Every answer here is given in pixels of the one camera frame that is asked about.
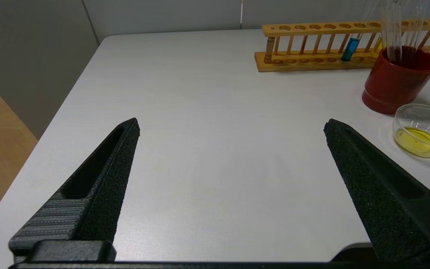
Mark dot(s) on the red plastic cup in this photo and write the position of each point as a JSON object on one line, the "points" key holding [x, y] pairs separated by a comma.
{"points": [[398, 86]]}

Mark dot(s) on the glass test tube blue pigment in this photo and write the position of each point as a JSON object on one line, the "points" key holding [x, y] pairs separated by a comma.
{"points": [[350, 49]]}

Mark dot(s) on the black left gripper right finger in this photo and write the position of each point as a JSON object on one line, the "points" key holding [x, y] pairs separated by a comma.
{"points": [[383, 194]]}

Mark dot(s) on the wooden test tube rack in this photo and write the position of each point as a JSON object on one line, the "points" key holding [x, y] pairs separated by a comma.
{"points": [[312, 61]]}

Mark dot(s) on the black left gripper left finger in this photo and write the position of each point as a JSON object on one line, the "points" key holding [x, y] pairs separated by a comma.
{"points": [[103, 194]]}

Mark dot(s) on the glass test tube yellow pigment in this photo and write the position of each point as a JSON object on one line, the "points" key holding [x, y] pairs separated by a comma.
{"points": [[414, 30]]}

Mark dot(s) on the empty glass test tube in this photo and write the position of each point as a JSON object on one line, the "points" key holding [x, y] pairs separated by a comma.
{"points": [[396, 33], [386, 33]]}

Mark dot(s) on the clear glass dish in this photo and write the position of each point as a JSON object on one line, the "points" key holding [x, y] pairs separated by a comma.
{"points": [[424, 127]]}

